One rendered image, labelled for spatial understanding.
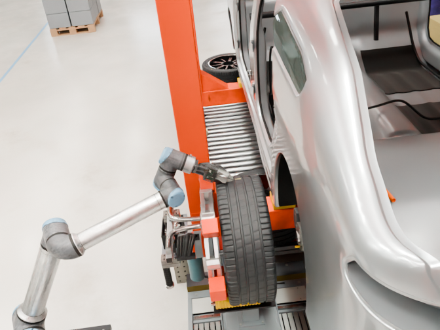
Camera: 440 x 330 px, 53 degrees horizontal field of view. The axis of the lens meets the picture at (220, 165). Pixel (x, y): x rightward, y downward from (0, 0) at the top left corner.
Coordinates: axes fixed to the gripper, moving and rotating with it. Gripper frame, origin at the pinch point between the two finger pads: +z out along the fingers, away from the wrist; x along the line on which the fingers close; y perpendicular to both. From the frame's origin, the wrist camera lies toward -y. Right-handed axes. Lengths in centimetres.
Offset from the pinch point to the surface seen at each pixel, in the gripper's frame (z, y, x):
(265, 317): 56, -15, -78
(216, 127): 11, -242, -21
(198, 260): 4, -13, -56
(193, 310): 20, -41, -105
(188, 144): -24.4, -27.2, 2.3
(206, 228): -6.6, 29.1, -17.9
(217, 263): 4.4, 29.1, -32.5
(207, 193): -7.8, 0.1, -11.6
